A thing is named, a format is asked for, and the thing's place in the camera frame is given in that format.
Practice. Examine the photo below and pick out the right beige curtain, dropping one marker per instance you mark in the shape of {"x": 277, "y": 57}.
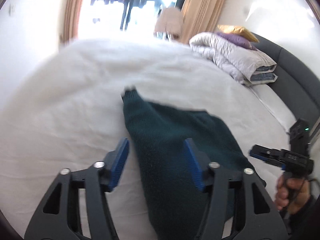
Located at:
{"x": 199, "y": 16}

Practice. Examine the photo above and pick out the dark grey headboard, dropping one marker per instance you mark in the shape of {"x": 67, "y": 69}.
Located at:
{"x": 296, "y": 85}

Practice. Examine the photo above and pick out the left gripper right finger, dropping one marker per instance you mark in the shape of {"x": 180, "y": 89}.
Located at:
{"x": 254, "y": 214}

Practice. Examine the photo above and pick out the folded grey duvet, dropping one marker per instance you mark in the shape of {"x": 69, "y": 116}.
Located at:
{"x": 245, "y": 66}

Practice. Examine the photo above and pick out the purple pillow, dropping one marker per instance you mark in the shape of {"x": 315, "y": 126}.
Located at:
{"x": 237, "y": 40}

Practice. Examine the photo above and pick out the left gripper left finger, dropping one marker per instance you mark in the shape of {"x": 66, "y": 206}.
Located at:
{"x": 58, "y": 213}

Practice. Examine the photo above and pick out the beige curtain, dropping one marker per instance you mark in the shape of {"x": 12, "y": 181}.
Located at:
{"x": 199, "y": 16}
{"x": 71, "y": 21}

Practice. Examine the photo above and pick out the left beige curtain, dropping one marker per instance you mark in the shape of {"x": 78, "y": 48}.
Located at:
{"x": 71, "y": 21}

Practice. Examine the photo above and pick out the yellow pillow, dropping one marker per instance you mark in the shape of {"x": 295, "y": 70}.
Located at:
{"x": 238, "y": 30}

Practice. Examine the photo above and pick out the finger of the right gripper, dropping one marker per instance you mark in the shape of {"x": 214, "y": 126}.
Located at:
{"x": 261, "y": 150}
{"x": 270, "y": 157}

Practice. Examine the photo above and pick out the right hand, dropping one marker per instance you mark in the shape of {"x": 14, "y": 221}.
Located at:
{"x": 292, "y": 194}

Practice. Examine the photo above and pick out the dark green knit sweater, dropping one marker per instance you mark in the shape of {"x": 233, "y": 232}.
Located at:
{"x": 175, "y": 205}

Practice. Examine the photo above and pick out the white bed sheet mattress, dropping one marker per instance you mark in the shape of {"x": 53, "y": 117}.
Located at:
{"x": 69, "y": 112}

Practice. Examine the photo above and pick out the beige puffer vest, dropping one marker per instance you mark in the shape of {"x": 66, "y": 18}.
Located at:
{"x": 169, "y": 24}

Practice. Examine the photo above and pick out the black framed balcony door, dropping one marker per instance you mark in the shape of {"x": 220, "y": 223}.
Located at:
{"x": 123, "y": 14}

